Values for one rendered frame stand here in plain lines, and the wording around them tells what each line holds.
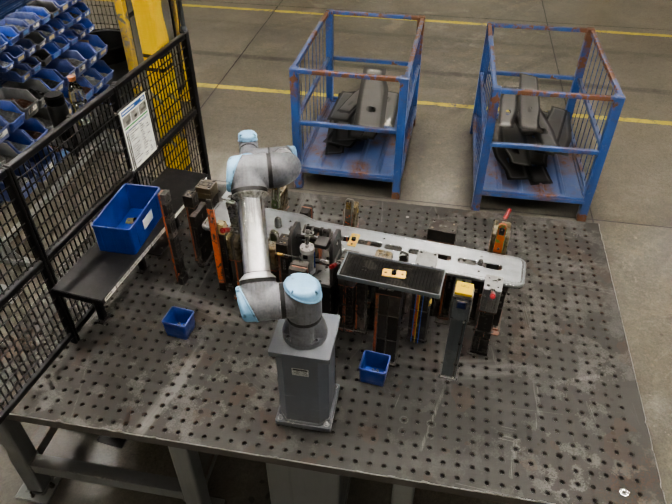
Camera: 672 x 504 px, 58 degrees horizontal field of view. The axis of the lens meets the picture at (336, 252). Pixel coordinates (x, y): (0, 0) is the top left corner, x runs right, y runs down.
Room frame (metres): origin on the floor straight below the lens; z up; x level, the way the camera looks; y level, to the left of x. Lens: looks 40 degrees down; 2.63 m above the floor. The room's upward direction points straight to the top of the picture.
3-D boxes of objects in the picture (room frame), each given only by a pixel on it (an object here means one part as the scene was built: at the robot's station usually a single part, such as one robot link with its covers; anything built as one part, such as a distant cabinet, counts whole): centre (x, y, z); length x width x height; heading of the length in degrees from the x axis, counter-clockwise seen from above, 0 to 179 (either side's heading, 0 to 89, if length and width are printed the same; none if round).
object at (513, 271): (2.01, -0.10, 1.00); 1.38 x 0.22 x 0.02; 73
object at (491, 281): (1.68, -0.59, 0.88); 0.11 x 0.10 x 0.36; 163
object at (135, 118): (2.40, 0.87, 1.30); 0.23 x 0.02 x 0.31; 163
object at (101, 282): (2.08, 0.84, 1.02); 0.90 x 0.22 x 0.03; 163
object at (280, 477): (1.39, 0.10, 0.33); 0.31 x 0.31 x 0.66; 80
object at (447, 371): (1.55, -0.45, 0.92); 0.08 x 0.08 x 0.44; 73
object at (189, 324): (1.77, 0.66, 0.74); 0.11 x 0.10 x 0.09; 73
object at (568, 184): (4.11, -1.47, 0.47); 1.20 x 0.80 x 0.95; 171
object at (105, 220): (2.04, 0.86, 1.10); 0.30 x 0.17 x 0.13; 169
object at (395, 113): (4.39, -0.20, 0.47); 1.20 x 0.80 x 0.95; 169
